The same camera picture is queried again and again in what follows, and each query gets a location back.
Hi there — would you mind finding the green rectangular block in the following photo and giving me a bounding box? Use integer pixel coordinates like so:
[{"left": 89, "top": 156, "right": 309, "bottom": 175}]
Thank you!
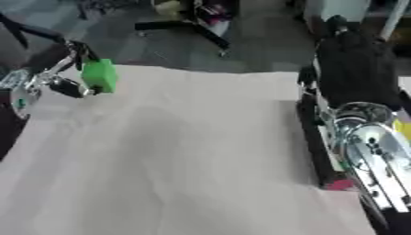
[{"left": 78, "top": 58, "right": 119, "bottom": 95}]

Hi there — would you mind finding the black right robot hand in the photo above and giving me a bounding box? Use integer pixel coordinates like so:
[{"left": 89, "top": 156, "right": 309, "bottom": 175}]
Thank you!
[{"left": 296, "top": 14, "right": 405, "bottom": 112}]

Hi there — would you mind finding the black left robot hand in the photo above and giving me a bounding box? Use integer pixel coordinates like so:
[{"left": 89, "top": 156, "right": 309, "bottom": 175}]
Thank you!
[{"left": 46, "top": 39, "right": 105, "bottom": 99}]

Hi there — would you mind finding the black chair base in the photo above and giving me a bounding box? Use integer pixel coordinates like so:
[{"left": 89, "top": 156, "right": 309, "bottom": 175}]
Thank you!
[{"left": 133, "top": 0, "right": 235, "bottom": 59}]

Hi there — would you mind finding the black box with white inside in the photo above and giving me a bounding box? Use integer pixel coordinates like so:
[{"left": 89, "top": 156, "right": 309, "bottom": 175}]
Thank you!
[{"left": 294, "top": 65, "right": 411, "bottom": 193}]

